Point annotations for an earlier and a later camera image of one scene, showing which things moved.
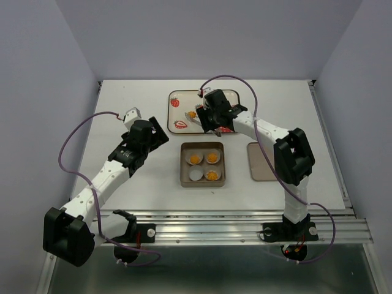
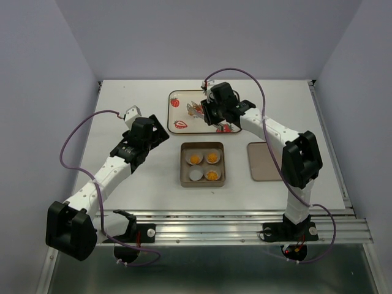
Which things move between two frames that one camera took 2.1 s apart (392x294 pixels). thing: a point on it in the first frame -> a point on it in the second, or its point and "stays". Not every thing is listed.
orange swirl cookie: [212, 176] stays
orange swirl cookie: [195, 159] stays
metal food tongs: [217, 131] -> [195, 110]
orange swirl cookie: [212, 157] stays
